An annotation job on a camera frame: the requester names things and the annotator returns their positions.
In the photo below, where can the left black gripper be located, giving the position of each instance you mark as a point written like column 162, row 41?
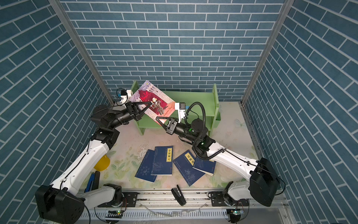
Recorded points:
column 132, row 109

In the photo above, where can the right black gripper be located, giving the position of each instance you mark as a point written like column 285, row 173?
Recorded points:
column 170, row 128

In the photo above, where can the red Hamlet picture book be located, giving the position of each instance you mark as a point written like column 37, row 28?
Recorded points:
column 161, row 104

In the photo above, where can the blue book yellow label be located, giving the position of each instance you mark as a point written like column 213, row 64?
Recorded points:
column 162, row 162
column 205, row 166

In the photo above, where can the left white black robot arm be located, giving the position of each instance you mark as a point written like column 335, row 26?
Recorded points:
column 61, row 201

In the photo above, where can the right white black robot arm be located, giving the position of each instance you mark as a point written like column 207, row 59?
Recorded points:
column 262, row 182

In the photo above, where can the blue book centre bottom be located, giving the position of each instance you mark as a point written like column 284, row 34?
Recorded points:
column 185, row 164

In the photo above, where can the blue book far left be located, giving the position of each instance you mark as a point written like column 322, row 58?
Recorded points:
column 145, row 169

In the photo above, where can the yellow pen cup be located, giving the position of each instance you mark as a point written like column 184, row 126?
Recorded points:
column 102, row 164

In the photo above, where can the black stapler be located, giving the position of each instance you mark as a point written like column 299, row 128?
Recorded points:
column 178, row 195

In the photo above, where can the blue black folder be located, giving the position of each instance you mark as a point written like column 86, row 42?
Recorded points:
column 93, row 182

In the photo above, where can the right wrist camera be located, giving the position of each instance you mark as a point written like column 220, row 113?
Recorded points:
column 181, row 109

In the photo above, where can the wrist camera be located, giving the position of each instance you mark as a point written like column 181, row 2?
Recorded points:
column 123, row 95
column 181, row 109

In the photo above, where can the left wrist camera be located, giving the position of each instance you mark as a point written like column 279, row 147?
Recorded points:
column 123, row 95

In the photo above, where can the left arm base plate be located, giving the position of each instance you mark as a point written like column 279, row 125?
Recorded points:
column 128, row 199

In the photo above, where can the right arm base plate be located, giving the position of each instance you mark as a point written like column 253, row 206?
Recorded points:
column 218, row 199

